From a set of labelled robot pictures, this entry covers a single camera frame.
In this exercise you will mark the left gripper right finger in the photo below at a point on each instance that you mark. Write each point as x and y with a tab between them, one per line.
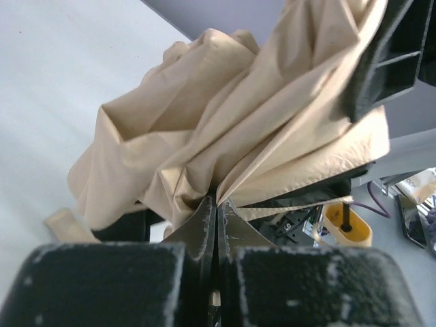
265	285

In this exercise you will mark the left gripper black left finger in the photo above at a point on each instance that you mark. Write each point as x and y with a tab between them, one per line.
119	283

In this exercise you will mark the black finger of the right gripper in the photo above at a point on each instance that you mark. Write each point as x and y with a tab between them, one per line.
389	67

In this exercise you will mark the beige folding umbrella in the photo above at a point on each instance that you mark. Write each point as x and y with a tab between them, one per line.
256	125

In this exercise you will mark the black smartphone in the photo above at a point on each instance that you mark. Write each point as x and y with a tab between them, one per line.
411	222

